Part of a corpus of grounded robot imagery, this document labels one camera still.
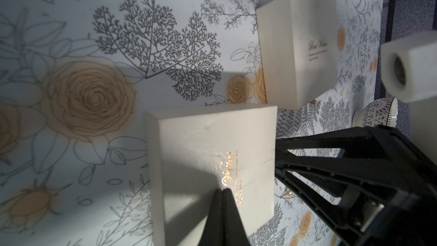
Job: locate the floral table cloth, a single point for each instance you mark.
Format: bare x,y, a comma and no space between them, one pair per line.
77,76

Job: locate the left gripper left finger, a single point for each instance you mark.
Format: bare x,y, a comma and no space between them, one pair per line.
213,234

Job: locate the cream jewelry box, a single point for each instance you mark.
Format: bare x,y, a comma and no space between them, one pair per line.
297,40
194,151

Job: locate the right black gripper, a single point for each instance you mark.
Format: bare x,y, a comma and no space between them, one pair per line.
389,186

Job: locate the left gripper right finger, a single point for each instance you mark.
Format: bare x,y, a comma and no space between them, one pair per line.
233,230

